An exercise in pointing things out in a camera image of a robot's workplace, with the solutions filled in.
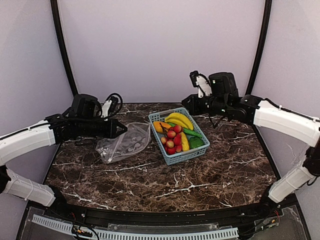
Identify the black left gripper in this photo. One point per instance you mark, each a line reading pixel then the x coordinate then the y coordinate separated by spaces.
pixel 111 128

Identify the light blue plastic basket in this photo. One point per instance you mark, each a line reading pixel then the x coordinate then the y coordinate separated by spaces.
pixel 184 155

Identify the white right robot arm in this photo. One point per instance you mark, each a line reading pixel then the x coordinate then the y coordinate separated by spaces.
pixel 218 96

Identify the yellow corn cob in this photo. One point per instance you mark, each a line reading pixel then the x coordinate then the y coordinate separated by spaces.
pixel 184 142

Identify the green cucumber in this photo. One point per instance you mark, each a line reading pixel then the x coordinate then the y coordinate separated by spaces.
pixel 191 132

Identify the clear zip top bag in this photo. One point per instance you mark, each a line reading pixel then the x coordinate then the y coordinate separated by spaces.
pixel 127 145

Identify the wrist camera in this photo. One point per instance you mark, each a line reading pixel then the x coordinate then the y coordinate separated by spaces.
pixel 111 106
pixel 202 83

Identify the orange mango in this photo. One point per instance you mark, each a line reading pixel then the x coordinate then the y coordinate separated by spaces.
pixel 159 126

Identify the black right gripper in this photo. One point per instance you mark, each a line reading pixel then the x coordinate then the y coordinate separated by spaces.
pixel 195 105

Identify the green bell pepper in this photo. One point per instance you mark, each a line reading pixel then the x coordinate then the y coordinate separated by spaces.
pixel 195 142

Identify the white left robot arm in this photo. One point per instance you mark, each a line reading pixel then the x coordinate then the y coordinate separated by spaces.
pixel 85 118

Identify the yellow banana bunch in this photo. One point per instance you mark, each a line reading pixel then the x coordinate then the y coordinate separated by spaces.
pixel 179 119

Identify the grey slotted cable duct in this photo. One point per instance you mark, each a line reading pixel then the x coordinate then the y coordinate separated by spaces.
pixel 130 232

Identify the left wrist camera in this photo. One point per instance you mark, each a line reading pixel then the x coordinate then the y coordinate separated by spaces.
pixel 111 106

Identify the red lychee bunch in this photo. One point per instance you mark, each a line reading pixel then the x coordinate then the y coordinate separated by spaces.
pixel 172 139

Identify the black front table rail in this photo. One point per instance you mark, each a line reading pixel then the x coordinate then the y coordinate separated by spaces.
pixel 235 216

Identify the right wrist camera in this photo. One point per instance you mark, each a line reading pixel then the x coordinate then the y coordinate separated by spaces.
pixel 202 83

